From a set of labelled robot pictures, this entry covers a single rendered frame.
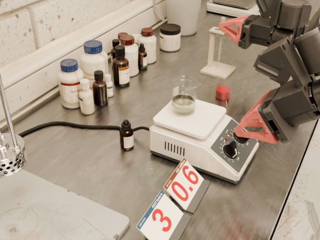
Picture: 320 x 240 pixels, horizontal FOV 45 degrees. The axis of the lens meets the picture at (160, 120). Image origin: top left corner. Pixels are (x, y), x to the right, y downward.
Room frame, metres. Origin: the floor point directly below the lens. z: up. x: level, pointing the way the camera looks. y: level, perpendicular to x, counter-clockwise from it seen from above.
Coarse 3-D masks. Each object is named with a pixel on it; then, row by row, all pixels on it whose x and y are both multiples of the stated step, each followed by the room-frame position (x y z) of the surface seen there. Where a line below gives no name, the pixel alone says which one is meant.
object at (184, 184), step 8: (184, 168) 0.57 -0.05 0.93; (192, 168) 0.58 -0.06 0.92; (176, 176) 0.54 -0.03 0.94; (184, 176) 0.55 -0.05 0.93; (192, 176) 0.56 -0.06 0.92; (176, 184) 0.52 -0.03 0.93; (184, 184) 0.53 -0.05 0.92; (192, 184) 0.54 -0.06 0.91; (176, 192) 0.51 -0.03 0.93; (184, 192) 0.52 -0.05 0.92; (184, 200) 0.50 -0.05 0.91
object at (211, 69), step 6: (210, 30) 1.04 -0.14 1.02; (216, 30) 1.04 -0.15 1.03; (210, 36) 1.05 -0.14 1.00; (210, 42) 1.05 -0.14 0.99; (210, 48) 1.05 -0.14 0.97; (210, 54) 1.05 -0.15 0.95; (210, 60) 1.05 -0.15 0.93; (210, 66) 1.05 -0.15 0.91; (216, 66) 1.05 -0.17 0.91; (222, 66) 1.05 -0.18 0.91; (228, 66) 1.05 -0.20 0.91; (234, 66) 1.06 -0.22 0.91; (204, 72) 1.02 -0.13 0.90; (210, 72) 1.01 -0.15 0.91; (216, 72) 1.01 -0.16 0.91; (222, 72) 1.01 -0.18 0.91; (228, 72) 1.01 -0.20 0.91
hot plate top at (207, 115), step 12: (168, 108) 0.69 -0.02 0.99; (204, 108) 0.70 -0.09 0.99; (216, 108) 0.70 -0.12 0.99; (156, 120) 0.65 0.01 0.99; (168, 120) 0.65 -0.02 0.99; (180, 120) 0.65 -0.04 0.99; (192, 120) 0.65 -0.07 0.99; (204, 120) 0.65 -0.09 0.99; (216, 120) 0.65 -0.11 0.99; (180, 132) 0.62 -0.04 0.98; (192, 132) 0.61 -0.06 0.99; (204, 132) 0.61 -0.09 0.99
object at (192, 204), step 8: (176, 168) 0.56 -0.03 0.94; (200, 176) 0.57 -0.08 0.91; (200, 184) 0.55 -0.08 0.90; (208, 184) 0.55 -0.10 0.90; (168, 192) 0.50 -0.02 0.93; (192, 192) 0.53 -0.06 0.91; (200, 192) 0.53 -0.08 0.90; (176, 200) 0.50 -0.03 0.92; (192, 200) 0.51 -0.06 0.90; (200, 200) 0.51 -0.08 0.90; (184, 208) 0.49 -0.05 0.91; (192, 208) 0.49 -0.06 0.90
